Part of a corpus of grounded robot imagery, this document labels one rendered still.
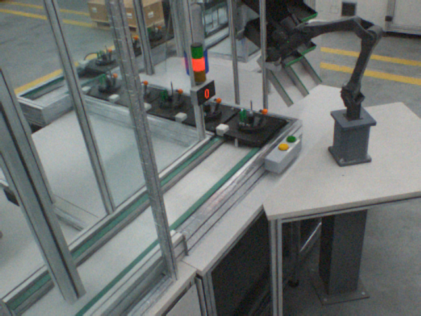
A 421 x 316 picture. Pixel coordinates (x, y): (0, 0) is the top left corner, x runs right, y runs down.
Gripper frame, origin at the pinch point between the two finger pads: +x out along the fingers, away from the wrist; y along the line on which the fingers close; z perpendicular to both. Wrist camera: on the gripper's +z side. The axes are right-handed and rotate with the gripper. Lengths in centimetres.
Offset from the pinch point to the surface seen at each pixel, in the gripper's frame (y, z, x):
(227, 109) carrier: 2.3, -8.6, 38.0
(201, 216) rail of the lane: 68, -43, 13
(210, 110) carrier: 10.6, -5.6, 40.5
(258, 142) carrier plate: 19.0, -30.3, 15.4
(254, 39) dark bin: -8.3, 13.5, 10.4
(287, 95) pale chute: -10.4, -17.6, 10.9
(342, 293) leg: -15, -124, 45
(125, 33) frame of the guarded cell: 100, 8, -36
